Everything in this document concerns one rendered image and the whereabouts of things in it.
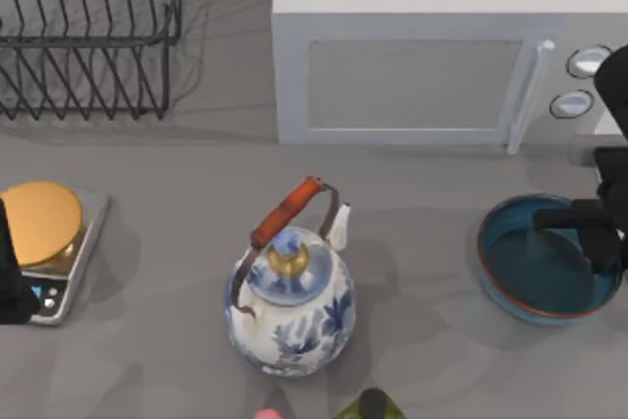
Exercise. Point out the round microwave knob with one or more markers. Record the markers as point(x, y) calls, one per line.
point(585, 62)
point(570, 105)

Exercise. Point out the blue and white kettle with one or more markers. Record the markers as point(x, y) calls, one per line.
point(294, 311)

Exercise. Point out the green bottle black cap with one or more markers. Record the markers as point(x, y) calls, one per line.
point(373, 406)

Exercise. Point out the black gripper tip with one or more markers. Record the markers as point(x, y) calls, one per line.
point(12, 281)

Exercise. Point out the silver kitchen scale gold plate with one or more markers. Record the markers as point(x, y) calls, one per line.
point(44, 223)

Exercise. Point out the pale microwave door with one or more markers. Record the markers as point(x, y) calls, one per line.
point(412, 85)

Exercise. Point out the pink round object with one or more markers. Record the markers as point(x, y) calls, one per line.
point(267, 414)

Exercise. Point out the dark blue bowl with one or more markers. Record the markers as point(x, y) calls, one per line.
point(535, 281)

